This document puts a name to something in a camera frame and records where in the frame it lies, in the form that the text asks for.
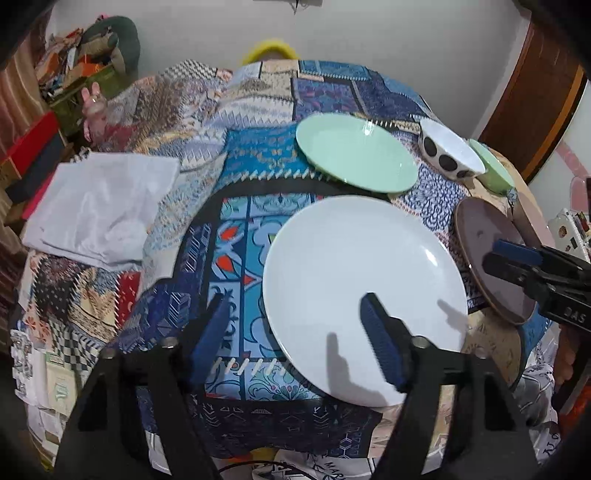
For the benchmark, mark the large white plate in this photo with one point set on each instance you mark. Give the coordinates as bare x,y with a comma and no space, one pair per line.
351,277

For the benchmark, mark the white fridge with pink stickers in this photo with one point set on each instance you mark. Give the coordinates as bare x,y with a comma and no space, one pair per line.
561,138

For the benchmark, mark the pink doll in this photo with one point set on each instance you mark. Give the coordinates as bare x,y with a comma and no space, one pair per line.
94,113

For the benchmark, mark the red box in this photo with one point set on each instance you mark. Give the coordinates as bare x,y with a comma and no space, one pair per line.
27,138

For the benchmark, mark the brown plate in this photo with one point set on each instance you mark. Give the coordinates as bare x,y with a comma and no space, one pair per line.
480,230

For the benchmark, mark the white cloth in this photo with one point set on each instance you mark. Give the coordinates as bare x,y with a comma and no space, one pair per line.
97,207

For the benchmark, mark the mint green bowl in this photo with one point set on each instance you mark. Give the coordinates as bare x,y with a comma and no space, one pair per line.
494,173

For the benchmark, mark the green cardboard box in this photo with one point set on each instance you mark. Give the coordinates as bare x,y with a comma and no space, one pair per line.
78,99

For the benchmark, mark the wooden door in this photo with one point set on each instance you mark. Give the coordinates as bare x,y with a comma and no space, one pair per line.
535,92

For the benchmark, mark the person's right hand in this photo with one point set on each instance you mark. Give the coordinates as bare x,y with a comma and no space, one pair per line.
563,364

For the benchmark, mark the mint green plate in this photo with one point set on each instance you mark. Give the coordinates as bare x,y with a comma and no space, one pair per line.
355,152

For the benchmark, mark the white appliance with stickers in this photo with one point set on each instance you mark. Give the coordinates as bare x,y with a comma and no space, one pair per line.
570,230

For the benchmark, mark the white polka dot bowl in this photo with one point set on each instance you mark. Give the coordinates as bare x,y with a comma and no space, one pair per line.
445,157

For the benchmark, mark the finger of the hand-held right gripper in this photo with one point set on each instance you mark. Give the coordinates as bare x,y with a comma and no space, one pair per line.
510,249
505,272

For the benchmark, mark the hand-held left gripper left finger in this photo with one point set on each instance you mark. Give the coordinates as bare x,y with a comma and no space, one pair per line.
212,333

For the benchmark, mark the patchwork printed blanket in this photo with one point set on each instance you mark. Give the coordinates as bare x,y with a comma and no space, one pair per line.
240,184

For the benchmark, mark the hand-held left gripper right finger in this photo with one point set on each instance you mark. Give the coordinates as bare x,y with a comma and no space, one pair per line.
378,333

